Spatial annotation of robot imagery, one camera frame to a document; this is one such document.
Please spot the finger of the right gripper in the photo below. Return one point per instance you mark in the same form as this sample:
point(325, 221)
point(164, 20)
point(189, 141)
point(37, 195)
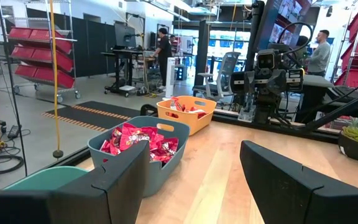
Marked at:
point(242, 82)
point(295, 80)

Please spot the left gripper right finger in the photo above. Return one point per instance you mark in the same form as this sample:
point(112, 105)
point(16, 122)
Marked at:
point(275, 193)

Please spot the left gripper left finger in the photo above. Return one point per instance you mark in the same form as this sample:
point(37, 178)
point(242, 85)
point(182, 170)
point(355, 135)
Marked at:
point(123, 193)

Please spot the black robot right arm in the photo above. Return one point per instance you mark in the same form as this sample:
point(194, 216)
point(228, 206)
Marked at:
point(314, 99)

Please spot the grey office chair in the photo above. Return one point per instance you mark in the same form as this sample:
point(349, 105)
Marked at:
point(222, 74)

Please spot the person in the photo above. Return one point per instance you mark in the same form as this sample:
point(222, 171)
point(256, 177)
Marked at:
point(164, 53)
point(319, 54)

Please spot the black pillar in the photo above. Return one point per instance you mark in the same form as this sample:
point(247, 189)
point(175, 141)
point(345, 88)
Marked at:
point(202, 53)

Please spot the yellow plastic bin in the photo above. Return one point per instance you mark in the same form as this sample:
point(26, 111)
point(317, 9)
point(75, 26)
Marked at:
point(191, 121)

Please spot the white tower fan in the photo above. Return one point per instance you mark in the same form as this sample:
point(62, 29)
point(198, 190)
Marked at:
point(170, 77)

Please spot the teal green plastic bin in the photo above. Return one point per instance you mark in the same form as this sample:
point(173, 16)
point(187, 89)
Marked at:
point(48, 177)

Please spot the blue plastic bin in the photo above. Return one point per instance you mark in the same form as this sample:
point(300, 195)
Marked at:
point(172, 130)

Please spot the black orange-striped floor mat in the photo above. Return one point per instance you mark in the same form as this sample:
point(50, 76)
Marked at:
point(98, 113)

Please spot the potted succulent plant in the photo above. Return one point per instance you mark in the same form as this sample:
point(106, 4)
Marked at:
point(357, 140)

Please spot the black desk with monitor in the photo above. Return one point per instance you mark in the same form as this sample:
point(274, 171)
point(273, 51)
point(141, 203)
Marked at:
point(124, 59)

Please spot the black power brick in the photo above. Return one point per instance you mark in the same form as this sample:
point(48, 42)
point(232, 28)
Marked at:
point(13, 131)

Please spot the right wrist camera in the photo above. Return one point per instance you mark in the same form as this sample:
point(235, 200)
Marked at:
point(267, 59)

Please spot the large wall display screen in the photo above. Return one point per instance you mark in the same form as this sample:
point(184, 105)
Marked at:
point(283, 21)

